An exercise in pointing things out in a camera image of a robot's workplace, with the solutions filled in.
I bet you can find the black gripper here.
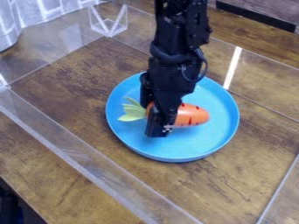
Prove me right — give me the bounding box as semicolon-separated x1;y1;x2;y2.
140;44;207;137

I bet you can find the orange toy carrot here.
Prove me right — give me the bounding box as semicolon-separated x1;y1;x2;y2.
118;96;211;128

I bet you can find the blue round tray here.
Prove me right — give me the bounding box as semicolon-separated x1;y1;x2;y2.
106;75;239;163

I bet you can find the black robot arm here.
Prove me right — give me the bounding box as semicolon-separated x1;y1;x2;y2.
140;0;212;137

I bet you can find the clear acrylic barrier strip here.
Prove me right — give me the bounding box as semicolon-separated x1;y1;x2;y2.
0;85;202;224

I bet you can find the white patterned curtain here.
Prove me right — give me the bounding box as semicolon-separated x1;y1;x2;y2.
0;0;108;52

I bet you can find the clear acrylic corner bracket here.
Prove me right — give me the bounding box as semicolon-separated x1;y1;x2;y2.
88;5;127;38

